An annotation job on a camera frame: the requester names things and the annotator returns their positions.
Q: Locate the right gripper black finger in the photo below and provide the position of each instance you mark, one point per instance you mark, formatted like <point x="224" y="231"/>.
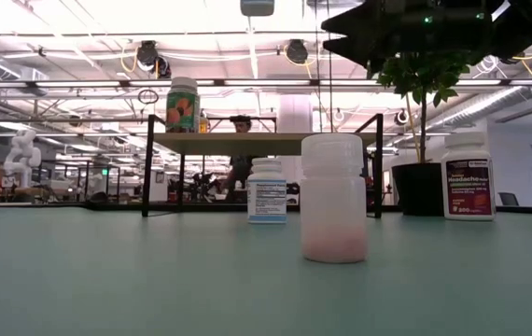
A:
<point x="359" y="18"/>
<point x="359" y="49"/>

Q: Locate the white headache bottle maroon label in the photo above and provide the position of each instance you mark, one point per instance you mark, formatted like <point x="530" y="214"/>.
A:
<point x="467" y="186"/>

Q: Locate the orange pill vial white cap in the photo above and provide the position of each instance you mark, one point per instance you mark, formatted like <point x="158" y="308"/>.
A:
<point x="204" y="126"/>

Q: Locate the small white bottle blue-striped label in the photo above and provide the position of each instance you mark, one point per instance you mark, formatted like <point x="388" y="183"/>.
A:
<point x="267" y="196"/>

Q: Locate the gummy vitamin bottle fruit label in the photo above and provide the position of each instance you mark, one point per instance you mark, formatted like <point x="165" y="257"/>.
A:
<point x="182" y="112"/>

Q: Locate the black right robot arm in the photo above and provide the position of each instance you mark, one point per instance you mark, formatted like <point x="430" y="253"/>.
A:
<point x="527" y="28"/>

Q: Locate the person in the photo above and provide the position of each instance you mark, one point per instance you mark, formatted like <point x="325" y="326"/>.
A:
<point x="241" y="125"/>

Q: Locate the green plant in black pot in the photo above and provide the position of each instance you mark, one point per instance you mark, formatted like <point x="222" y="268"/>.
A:
<point x="417" y="186"/>

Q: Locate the translucent bottle pink contents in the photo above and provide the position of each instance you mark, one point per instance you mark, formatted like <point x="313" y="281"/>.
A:
<point x="333" y="210"/>

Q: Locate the dark office chair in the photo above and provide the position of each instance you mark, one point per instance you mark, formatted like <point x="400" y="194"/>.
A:
<point x="508" y="198"/>

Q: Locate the black background robot arms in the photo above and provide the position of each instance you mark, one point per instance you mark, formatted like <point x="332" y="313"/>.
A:
<point x="203" y="189"/>

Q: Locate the ceiling light strip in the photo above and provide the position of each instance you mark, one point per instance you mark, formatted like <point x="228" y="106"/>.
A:
<point x="79" y="83"/>

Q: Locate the green table mat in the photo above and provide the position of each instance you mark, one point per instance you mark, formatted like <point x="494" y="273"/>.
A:
<point x="154" y="280"/>

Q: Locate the white humanoid robot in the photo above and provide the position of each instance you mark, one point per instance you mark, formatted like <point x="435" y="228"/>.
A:
<point x="23" y="156"/>

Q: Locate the grey overhead camera box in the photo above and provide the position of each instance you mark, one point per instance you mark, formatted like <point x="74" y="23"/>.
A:
<point x="256" y="7"/>

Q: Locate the wooden shelf black metal frame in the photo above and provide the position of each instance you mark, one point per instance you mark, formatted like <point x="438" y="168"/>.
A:
<point x="219" y="142"/>

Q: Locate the black cage frame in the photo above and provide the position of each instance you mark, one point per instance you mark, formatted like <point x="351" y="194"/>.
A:
<point x="117" y="184"/>

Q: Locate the black table frame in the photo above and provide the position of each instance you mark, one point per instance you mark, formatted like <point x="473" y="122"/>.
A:
<point x="116" y="205"/>

